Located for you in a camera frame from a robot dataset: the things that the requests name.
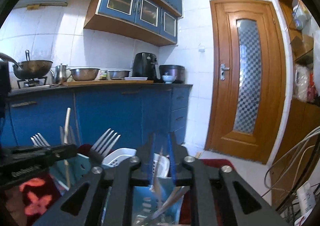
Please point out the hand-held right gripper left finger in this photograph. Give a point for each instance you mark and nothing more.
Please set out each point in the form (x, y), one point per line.
(150, 166)

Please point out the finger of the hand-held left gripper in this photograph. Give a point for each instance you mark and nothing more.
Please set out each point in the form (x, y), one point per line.
(25, 158)

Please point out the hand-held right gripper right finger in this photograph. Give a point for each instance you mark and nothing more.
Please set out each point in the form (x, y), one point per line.
(172, 163)

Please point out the light blue utensil holder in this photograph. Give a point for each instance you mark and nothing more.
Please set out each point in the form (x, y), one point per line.
(75, 166)

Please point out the gas stove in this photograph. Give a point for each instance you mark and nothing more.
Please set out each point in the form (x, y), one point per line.
(32, 82)

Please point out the steel wok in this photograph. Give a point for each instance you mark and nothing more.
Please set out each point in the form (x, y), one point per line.
(32, 67)

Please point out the metal table knife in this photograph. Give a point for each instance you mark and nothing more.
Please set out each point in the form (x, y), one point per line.
(172, 198)

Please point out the red floral blanket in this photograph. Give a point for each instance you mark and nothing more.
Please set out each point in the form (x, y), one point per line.
(35, 198)

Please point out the large metal fork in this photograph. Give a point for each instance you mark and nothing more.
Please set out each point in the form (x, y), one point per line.
(105, 143)

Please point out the steel jug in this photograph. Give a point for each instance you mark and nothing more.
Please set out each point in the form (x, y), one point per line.
(61, 72)

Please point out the blue kitchen cabinet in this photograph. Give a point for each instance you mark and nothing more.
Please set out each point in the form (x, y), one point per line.
(112, 111)

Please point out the steel colander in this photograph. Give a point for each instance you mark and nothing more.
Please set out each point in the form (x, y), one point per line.
(83, 73)

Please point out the white ceramic bowl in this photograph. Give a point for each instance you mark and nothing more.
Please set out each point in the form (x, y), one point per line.
(168, 78)

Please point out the white tray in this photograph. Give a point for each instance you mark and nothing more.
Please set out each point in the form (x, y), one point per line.
(136, 78)

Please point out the dark steel pot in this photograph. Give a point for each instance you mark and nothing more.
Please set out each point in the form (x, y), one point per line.
(173, 72)

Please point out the wooden cutting board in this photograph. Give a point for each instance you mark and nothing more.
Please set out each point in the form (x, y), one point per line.
(100, 81)

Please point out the steel bowl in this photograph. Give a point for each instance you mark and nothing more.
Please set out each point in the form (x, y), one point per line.
(118, 73)

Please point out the small jar with label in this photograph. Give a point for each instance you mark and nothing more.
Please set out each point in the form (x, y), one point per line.
(103, 74)

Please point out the black air fryer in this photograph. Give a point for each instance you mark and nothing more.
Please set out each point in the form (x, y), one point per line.
(145, 65)

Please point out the wooden door with glass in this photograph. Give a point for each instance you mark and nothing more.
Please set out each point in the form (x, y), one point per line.
(250, 78)

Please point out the wooden shelf unit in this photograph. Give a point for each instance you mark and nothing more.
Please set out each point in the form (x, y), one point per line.
(300, 121)

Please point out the white power strip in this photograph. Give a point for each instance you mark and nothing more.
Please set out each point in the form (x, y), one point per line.
(306, 196)

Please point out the clear plastic bag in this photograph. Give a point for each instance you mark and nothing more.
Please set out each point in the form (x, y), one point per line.
(301, 82)

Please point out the red packet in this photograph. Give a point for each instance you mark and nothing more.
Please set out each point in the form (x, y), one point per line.
(311, 88)

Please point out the cardboard box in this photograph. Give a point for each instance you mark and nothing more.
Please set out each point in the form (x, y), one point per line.
(301, 44)

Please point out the white plastic bag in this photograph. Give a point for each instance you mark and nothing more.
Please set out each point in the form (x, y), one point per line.
(317, 53)

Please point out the clear plastic container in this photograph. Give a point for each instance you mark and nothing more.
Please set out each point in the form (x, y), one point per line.
(300, 17)

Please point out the blue wall cabinet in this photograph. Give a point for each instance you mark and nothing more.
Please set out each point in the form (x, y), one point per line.
(140, 8)

